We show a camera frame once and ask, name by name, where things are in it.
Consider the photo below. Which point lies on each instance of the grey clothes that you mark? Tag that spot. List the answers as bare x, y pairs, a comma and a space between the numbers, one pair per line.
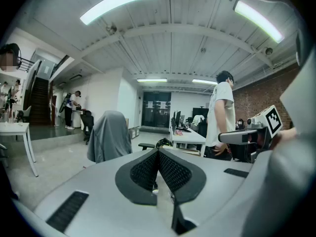
111, 137

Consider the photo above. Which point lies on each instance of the round white counter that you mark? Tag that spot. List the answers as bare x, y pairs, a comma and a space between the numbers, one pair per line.
77, 118

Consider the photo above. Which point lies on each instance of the black office chair with headrest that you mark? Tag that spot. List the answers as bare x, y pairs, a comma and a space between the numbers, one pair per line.
87, 123

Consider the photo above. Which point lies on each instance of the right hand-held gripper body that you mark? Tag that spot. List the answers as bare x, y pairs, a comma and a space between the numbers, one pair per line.
274, 122

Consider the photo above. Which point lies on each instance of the ceiling smoke detector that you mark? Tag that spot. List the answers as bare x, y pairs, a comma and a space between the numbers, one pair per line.
203, 50
269, 51
111, 28

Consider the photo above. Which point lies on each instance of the person's right forearm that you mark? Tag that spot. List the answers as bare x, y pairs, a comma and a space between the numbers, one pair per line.
287, 132

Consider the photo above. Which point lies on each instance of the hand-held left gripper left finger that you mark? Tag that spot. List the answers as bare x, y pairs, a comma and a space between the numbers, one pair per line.
144, 171

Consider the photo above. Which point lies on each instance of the black wall screen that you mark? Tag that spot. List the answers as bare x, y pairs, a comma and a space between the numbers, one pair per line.
200, 113

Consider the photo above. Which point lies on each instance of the dark wooden staircase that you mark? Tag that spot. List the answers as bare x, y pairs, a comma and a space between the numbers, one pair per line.
39, 100

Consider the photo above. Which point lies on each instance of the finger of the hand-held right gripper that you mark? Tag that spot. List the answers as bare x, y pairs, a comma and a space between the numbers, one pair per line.
234, 137

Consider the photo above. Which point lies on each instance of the right hand-held gripper camera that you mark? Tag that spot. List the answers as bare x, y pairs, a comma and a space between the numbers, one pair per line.
254, 123

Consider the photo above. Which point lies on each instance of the long ceiling light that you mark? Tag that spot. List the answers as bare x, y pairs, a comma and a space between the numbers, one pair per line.
151, 80
118, 2
205, 82
259, 21

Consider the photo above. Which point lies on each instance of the white paper door notice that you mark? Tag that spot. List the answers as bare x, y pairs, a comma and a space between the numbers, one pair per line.
163, 105
149, 104

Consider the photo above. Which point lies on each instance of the pink soft item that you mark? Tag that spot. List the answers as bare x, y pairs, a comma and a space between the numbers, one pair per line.
178, 132

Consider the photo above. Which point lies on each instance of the small grey drawer unit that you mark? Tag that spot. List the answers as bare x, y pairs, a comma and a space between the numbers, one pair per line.
134, 133

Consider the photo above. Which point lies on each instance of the black metal railing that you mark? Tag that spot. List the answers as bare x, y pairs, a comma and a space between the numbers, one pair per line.
26, 64

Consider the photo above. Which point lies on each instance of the black yellow helmet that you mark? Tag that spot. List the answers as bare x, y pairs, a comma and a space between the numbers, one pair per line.
164, 142

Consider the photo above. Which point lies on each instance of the black computer monitor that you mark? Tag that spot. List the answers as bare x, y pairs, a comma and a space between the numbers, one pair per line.
176, 120

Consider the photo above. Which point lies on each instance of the long white desk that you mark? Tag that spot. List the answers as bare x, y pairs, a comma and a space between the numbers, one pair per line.
190, 137

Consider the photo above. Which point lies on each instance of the black glass double door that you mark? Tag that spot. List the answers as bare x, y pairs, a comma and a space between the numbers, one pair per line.
155, 112

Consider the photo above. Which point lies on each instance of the small white table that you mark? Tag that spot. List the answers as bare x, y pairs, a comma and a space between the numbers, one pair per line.
14, 128

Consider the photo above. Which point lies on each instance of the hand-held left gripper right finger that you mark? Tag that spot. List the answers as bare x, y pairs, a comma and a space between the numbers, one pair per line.
175, 174

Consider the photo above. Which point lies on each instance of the person's grey shirt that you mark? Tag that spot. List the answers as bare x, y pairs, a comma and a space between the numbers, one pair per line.
301, 95

